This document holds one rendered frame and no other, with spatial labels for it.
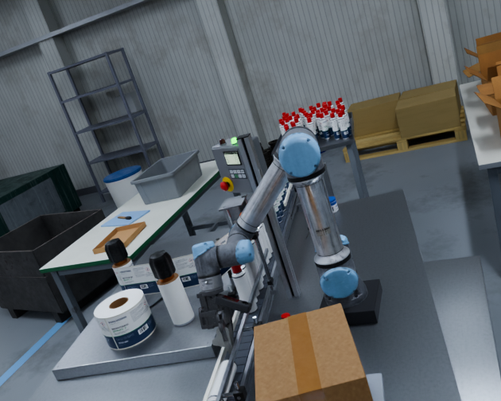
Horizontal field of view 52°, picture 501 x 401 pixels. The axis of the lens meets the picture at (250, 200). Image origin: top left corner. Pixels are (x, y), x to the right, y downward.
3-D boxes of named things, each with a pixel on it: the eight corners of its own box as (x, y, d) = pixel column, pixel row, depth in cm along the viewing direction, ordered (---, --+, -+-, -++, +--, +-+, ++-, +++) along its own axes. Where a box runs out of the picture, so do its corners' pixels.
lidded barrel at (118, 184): (132, 211, 714) (115, 169, 694) (164, 204, 695) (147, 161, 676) (114, 227, 668) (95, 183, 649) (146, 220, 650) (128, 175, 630)
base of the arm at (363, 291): (329, 286, 190) (322, 263, 187) (370, 282, 184) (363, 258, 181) (322, 310, 177) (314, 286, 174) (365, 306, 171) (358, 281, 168)
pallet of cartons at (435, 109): (465, 117, 643) (458, 77, 628) (470, 139, 560) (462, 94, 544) (355, 140, 699) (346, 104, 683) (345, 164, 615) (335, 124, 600)
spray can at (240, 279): (246, 306, 194) (230, 260, 188) (259, 305, 193) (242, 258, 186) (242, 315, 190) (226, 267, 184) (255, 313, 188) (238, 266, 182)
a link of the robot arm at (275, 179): (293, 113, 165) (221, 231, 181) (293, 119, 155) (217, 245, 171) (323, 130, 166) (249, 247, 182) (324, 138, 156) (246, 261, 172)
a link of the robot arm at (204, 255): (212, 241, 160) (187, 247, 162) (220, 275, 160) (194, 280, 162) (218, 239, 168) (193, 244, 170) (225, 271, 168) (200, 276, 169)
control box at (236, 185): (242, 183, 204) (228, 138, 198) (273, 183, 192) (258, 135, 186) (225, 193, 198) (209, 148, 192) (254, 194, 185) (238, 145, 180)
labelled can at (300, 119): (287, 134, 451) (281, 112, 445) (351, 118, 436) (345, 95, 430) (281, 149, 409) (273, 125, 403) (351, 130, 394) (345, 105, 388)
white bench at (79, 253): (193, 242, 529) (166, 171, 505) (258, 231, 500) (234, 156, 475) (86, 366, 365) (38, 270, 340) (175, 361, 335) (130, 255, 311)
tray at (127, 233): (117, 231, 365) (115, 227, 364) (146, 225, 357) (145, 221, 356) (94, 254, 334) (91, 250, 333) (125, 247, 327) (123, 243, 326)
